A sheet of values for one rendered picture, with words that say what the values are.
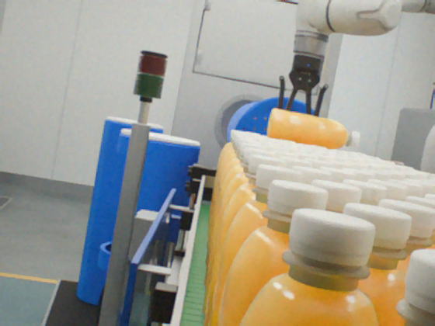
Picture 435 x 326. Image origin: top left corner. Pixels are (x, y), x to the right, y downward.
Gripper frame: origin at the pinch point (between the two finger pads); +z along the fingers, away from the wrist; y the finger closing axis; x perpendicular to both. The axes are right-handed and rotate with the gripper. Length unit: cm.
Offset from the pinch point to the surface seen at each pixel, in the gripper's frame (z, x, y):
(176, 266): 24, 68, 23
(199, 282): 24, 76, 19
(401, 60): -95, -560, -174
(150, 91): -3.3, 29.3, 36.1
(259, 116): -2.6, -16.8, 8.7
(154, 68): -8.4, 29.3, 36.0
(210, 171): 14.5, -4.2, 19.8
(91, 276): 86, -133, 66
